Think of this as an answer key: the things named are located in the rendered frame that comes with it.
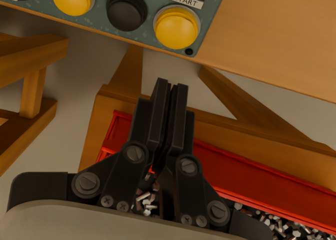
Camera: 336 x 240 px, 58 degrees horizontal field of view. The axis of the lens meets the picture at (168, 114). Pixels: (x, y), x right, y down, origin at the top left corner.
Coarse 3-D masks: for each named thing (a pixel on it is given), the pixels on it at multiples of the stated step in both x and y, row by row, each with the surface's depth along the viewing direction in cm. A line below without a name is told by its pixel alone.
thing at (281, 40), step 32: (224, 0) 23; (256, 0) 23; (288, 0) 23; (320, 0) 24; (96, 32) 24; (224, 32) 24; (256, 32) 24; (288, 32) 24; (320, 32) 24; (224, 64) 25; (256, 64) 25; (288, 64) 25; (320, 64) 25; (320, 96) 26
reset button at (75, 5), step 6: (54, 0) 19; (60, 0) 19; (66, 0) 19; (72, 0) 19; (78, 0) 19; (84, 0) 19; (90, 0) 19; (60, 6) 19; (66, 6) 19; (72, 6) 19; (78, 6) 19; (84, 6) 19; (66, 12) 20; (72, 12) 20; (78, 12) 20; (84, 12) 20
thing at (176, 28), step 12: (168, 12) 19; (180, 12) 19; (156, 24) 20; (168, 24) 20; (180, 24) 19; (192, 24) 20; (156, 36) 21; (168, 36) 20; (180, 36) 20; (192, 36) 20; (180, 48) 21
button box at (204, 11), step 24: (0, 0) 21; (24, 0) 21; (48, 0) 20; (96, 0) 20; (144, 0) 20; (168, 0) 19; (192, 0) 19; (216, 0) 19; (96, 24) 21; (144, 24) 21; (168, 48) 22; (192, 48) 22
